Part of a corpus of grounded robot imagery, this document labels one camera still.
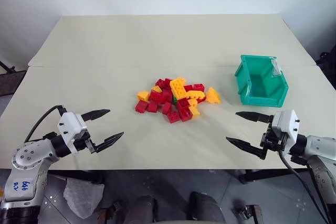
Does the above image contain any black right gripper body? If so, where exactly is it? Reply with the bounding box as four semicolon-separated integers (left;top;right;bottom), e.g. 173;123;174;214
259;121;289;153

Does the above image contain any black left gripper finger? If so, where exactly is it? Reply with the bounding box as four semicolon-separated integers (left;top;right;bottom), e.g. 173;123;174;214
93;131;125;154
80;109;111;123

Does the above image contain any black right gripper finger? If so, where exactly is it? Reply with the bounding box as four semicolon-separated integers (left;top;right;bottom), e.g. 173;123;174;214
225;136;268;160
235;111;274;124

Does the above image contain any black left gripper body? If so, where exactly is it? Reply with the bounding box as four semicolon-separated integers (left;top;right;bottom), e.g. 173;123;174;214
73;131;97;155

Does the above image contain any green plastic storage bin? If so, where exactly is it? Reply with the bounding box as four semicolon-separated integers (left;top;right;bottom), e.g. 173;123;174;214
234;54;290;108

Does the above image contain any clear plastic label holder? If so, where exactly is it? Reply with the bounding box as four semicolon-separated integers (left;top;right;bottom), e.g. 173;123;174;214
270;59;282;78

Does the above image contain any white crumpled plastic bag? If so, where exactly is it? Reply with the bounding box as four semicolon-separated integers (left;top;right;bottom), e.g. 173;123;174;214
63;177;106;220

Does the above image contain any dark rounded shape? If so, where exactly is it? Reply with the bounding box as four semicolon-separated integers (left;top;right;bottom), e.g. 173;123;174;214
130;194;156;224
188;190;227;224

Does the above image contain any yellow plastic toy brick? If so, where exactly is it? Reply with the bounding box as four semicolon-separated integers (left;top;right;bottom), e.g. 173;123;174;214
169;77;188;100

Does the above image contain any black equipment beside table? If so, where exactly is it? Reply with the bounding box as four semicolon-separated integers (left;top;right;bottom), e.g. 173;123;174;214
316;51;336;91

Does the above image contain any dark woven floor mat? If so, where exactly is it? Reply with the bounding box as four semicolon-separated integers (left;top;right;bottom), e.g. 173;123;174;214
0;70;27;97

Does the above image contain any black stand leg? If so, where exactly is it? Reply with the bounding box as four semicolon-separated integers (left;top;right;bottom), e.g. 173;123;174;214
0;60;17;74

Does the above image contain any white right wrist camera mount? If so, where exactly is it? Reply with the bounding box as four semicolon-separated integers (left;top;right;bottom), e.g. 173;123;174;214
271;109;300;154

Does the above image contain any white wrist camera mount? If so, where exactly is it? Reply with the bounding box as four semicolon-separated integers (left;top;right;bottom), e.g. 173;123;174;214
271;109;300;154
57;112;89;154

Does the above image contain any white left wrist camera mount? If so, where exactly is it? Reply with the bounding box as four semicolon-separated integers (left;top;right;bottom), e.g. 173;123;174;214
57;112;89;154

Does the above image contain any black table frame bar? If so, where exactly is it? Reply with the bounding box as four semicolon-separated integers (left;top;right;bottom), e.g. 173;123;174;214
238;168;308;184
48;169;103;186

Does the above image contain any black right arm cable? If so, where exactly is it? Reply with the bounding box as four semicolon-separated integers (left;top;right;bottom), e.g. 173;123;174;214
278;150;332;224

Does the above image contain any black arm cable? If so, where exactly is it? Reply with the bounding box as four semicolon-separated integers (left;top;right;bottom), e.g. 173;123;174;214
278;150;332;224
24;105;67;143

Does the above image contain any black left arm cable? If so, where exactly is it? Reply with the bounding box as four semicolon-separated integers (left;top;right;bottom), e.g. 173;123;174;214
24;105;67;143

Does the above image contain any metal bracket under table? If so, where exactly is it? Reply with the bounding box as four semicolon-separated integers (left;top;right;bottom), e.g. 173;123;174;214
234;202;264;222

